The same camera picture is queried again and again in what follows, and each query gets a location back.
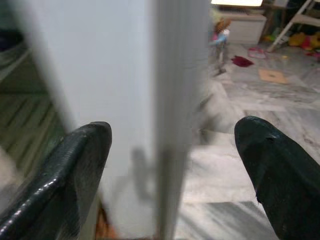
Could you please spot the yellow plush toy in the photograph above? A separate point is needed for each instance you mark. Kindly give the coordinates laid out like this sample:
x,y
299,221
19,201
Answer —
x,y
300,40

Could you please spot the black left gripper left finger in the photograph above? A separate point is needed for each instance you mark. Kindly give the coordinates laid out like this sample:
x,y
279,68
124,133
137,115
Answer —
x,y
50,180

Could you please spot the green toy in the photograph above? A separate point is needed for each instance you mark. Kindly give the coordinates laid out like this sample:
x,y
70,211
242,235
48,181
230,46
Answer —
x,y
272,36

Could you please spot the pink flat toy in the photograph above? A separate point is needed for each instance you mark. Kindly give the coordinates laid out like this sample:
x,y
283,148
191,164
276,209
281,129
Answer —
x,y
257,53

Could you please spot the dark red cloth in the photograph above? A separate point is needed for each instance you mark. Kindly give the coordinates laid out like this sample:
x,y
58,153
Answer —
x,y
241,61

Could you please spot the colourful doll toy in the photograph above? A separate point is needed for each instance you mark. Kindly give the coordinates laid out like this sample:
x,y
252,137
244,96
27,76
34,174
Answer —
x,y
221,32

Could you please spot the brown cardboard piece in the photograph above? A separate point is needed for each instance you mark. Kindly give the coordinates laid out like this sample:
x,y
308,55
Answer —
x,y
273,76

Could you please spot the white folding ladder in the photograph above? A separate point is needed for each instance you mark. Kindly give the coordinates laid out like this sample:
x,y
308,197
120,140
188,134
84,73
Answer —
x,y
291,22

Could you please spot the white drawer cabinet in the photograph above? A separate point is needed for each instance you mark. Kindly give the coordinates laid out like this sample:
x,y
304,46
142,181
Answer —
x,y
246,26

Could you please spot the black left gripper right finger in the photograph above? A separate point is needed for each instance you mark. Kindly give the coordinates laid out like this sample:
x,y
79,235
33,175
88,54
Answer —
x,y
282,180

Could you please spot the open fridge body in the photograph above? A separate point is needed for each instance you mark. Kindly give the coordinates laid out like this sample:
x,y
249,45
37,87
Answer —
x,y
22,107

